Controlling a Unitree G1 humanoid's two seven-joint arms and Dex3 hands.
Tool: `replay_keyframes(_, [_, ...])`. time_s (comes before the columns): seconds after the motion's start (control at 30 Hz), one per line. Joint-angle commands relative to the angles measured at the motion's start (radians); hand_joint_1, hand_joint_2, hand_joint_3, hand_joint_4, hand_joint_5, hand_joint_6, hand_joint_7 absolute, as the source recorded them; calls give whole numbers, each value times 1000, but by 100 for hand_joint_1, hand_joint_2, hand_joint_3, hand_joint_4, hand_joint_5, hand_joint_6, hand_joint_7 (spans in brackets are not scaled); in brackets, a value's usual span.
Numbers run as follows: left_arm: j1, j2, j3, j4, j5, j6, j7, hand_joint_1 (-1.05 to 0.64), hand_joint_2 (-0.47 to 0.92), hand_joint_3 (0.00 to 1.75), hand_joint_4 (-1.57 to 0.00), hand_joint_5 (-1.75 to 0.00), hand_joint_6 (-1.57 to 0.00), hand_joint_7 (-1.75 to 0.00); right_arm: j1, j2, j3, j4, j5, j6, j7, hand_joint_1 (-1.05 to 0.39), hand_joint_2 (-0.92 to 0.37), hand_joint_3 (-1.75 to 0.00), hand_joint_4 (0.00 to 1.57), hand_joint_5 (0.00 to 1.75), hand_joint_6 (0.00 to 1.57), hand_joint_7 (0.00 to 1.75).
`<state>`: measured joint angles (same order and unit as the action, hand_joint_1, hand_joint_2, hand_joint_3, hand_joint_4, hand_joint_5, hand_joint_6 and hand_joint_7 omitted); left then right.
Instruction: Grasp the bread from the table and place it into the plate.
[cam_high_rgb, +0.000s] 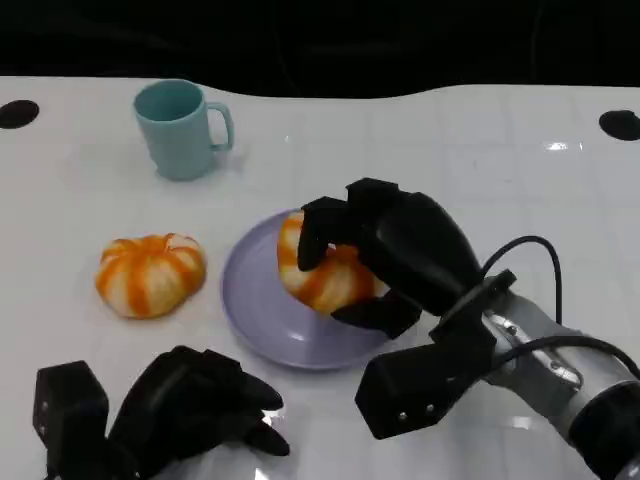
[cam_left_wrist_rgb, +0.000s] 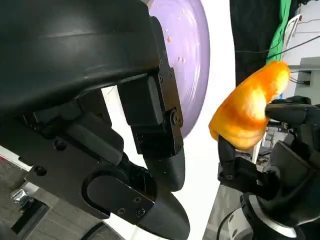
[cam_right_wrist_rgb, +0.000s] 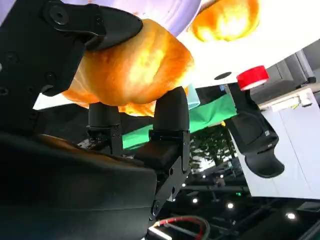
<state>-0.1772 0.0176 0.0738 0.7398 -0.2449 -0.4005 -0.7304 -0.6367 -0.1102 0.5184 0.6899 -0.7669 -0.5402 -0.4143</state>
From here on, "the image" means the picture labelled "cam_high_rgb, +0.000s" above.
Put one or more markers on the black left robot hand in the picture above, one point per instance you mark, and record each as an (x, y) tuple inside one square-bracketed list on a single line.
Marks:
[(190, 405)]

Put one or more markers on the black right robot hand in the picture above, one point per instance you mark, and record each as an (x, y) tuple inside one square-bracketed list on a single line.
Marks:
[(415, 250)]

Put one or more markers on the orange white toy bread roll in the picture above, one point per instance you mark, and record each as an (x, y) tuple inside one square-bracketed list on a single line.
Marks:
[(151, 276), (325, 285)]

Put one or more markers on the lilac plate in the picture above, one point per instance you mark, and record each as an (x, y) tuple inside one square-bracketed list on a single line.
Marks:
[(270, 310)]

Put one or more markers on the pale green mug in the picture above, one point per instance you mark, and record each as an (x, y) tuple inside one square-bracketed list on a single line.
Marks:
[(176, 129)]

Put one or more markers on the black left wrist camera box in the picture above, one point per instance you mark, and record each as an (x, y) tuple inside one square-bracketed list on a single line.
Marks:
[(70, 417)]

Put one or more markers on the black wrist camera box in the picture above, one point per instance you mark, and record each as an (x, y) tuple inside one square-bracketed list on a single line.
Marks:
[(70, 417), (425, 385)]

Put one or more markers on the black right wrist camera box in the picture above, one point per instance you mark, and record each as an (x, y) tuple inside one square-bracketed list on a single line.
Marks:
[(425, 385)]

